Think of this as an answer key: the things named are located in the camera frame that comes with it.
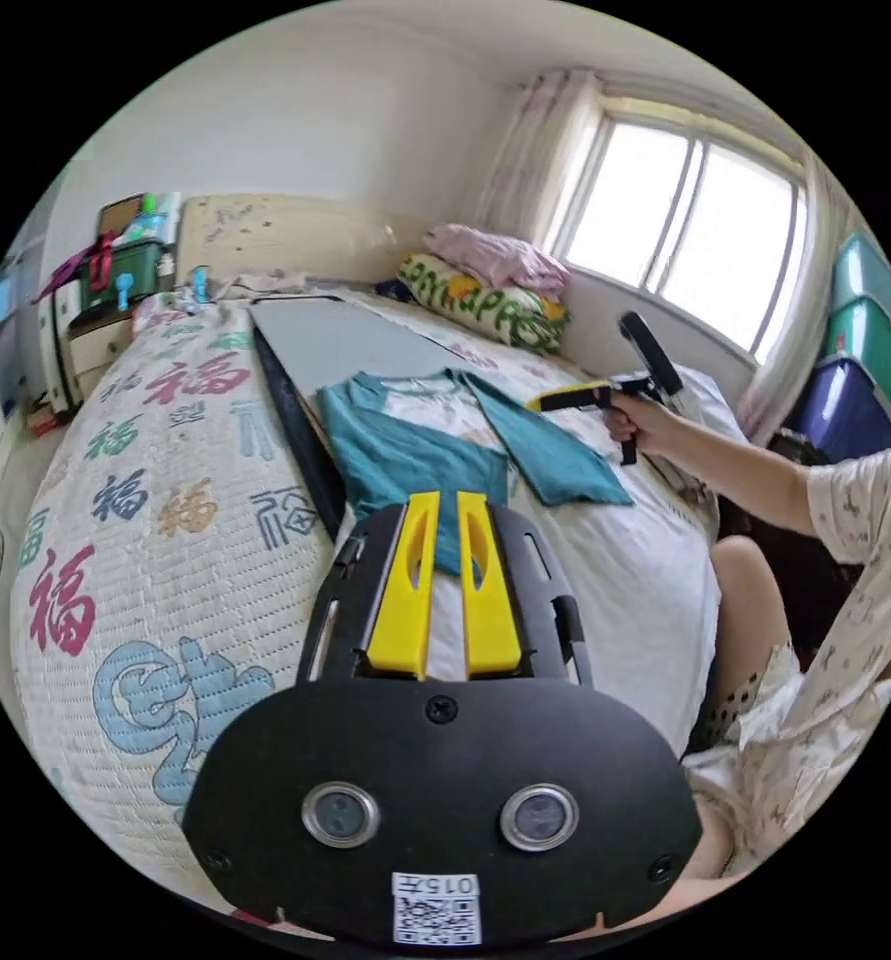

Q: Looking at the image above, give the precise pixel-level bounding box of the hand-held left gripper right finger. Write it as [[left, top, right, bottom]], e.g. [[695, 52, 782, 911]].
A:
[[456, 491, 524, 682]]

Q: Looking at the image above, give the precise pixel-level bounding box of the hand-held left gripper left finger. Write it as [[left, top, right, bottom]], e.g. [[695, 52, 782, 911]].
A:
[[366, 491, 441, 682]]

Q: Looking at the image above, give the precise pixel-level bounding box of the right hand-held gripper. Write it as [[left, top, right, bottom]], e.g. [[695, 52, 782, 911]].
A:
[[525, 373, 660, 468]]

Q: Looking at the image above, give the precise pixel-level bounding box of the white and green short-sleeve shirt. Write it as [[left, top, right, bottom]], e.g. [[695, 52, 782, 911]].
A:
[[315, 367, 635, 579]]

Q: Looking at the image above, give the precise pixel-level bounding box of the person's right forearm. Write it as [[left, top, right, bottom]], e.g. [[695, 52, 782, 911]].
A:
[[643, 408, 829, 538]]

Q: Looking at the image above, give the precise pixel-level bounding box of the person's right hand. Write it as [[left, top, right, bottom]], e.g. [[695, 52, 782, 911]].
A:
[[602, 391, 679, 453]]

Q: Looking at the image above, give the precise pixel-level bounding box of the rolled quilt with green print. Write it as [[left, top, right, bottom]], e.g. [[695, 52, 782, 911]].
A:
[[398, 251, 572, 358]]

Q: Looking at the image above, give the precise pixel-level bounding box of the pink folded blanket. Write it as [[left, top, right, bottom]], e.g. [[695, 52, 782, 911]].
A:
[[422, 222, 574, 301]]

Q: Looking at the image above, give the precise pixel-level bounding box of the window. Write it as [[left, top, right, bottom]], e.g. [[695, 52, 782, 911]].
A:
[[549, 112, 808, 363]]

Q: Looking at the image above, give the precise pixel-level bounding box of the pale curtain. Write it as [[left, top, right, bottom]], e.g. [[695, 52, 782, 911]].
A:
[[737, 149, 866, 445], [474, 71, 605, 264]]

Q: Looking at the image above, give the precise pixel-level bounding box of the grey folding board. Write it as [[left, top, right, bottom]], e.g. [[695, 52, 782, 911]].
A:
[[248, 296, 491, 543]]

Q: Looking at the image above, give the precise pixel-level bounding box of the blue storage box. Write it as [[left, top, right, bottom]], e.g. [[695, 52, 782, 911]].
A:
[[789, 356, 891, 468]]

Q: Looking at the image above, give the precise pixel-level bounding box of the bed with printed quilt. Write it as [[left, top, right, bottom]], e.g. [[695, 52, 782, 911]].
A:
[[9, 191, 725, 924]]

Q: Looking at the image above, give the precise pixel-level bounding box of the teal storage box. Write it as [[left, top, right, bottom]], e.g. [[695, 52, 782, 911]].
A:
[[831, 232, 891, 331], [823, 299, 891, 438]]

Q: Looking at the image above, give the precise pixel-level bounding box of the person's body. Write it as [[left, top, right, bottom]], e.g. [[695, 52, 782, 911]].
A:
[[681, 438, 891, 890]]

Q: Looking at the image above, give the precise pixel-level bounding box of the nightstand with green box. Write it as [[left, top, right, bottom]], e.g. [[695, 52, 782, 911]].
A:
[[36, 191, 184, 415]]

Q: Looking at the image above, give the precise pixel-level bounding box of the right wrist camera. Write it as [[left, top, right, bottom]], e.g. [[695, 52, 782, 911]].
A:
[[617, 310, 684, 397]]

